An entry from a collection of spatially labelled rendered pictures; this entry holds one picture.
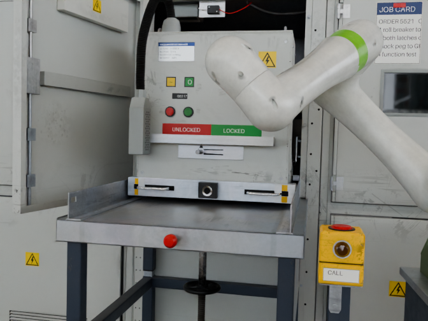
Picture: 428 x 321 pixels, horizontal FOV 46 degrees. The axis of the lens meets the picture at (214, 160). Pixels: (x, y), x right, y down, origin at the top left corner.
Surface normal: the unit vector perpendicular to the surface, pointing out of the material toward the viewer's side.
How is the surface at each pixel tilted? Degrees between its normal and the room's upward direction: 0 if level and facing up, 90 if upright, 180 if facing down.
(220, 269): 90
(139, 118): 90
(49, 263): 90
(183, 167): 90
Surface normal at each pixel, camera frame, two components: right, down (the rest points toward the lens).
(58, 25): 0.92, 0.04
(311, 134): -0.19, 0.04
